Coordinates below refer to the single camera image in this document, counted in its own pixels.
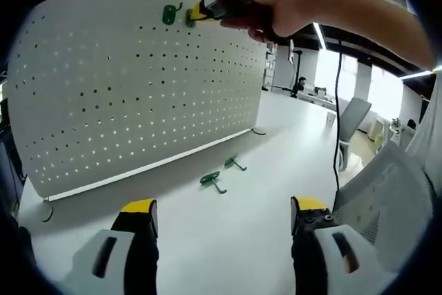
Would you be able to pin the green hook assembly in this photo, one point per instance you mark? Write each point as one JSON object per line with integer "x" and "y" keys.
{"x": 168, "y": 15}
{"x": 190, "y": 20}
{"x": 232, "y": 162}
{"x": 210, "y": 179}

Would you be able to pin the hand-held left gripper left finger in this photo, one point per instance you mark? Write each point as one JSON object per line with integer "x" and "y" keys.
{"x": 103, "y": 260}

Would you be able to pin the white perforated mounting plate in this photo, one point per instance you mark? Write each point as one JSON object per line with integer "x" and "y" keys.
{"x": 121, "y": 101}

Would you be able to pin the black tripod stand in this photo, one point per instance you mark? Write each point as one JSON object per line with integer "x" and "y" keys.
{"x": 296, "y": 63}

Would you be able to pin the person's right hand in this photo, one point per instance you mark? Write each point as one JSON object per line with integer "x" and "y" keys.
{"x": 273, "y": 1}

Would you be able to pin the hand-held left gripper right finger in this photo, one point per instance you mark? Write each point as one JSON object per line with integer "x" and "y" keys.
{"x": 342, "y": 260}

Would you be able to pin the grey mesh office chair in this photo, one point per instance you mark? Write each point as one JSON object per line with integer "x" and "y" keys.
{"x": 383, "y": 188}

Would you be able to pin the metal storage shelf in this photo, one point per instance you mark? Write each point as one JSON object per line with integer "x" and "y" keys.
{"x": 270, "y": 67}

